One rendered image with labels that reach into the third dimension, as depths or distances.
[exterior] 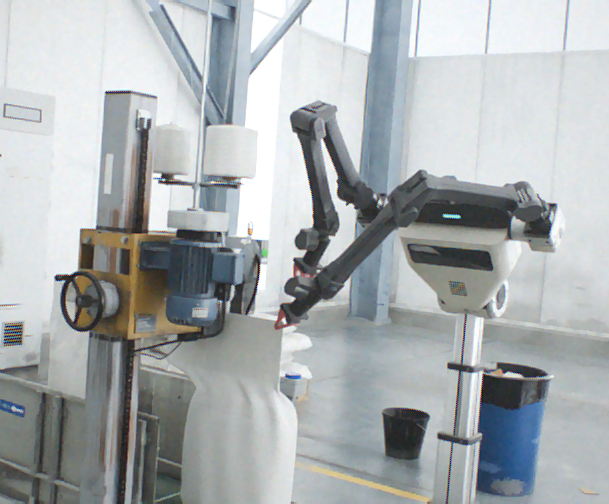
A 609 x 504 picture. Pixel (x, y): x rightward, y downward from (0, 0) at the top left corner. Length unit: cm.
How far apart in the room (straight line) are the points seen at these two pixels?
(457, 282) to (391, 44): 888
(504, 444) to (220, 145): 272
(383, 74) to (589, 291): 389
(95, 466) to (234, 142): 107
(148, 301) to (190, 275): 19
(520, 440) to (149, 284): 269
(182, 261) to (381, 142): 911
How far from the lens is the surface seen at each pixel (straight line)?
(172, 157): 275
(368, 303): 1150
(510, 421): 471
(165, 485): 331
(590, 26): 1096
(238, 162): 257
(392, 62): 1158
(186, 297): 248
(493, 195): 252
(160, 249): 254
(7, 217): 650
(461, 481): 311
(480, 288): 290
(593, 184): 1062
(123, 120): 259
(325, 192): 273
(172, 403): 351
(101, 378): 265
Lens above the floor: 145
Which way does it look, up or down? 3 degrees down
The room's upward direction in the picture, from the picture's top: 4 degrees clockwise
